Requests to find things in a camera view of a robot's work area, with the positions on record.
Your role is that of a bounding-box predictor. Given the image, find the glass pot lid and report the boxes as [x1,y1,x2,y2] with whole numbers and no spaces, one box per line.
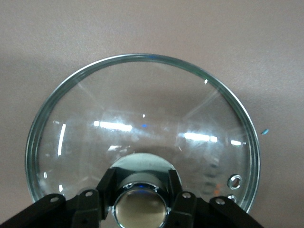
[25,53,261,228]

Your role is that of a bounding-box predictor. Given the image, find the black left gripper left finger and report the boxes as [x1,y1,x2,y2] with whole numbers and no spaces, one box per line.
[0,167,117,228]

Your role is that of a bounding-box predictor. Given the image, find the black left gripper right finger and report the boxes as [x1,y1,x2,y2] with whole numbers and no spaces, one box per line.
[166,168,265,228]

